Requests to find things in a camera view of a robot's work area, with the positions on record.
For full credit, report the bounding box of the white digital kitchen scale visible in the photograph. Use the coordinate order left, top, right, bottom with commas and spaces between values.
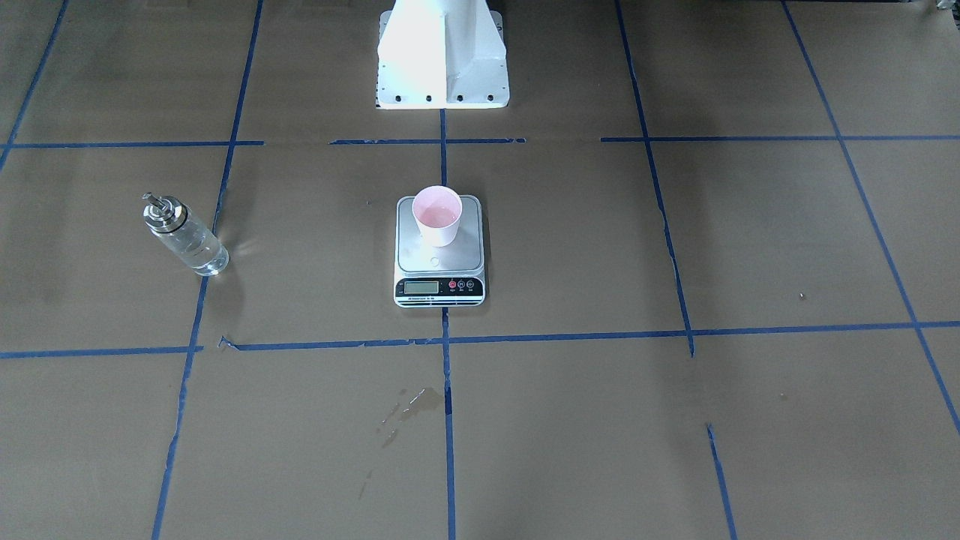
393, 195, 487, 308

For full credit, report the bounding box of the pink paper cup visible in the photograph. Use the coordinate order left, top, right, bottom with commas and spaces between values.
412, 185, 463, 248

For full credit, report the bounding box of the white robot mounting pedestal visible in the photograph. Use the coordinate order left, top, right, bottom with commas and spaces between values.
375, 1, 511, 110

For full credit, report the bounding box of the glass sauce bottle steel spout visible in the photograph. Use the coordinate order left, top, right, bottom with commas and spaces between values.
142, 192, 230, 277

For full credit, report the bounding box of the brown paper table cover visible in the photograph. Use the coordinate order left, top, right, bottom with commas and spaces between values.
2, 1, 958, 539

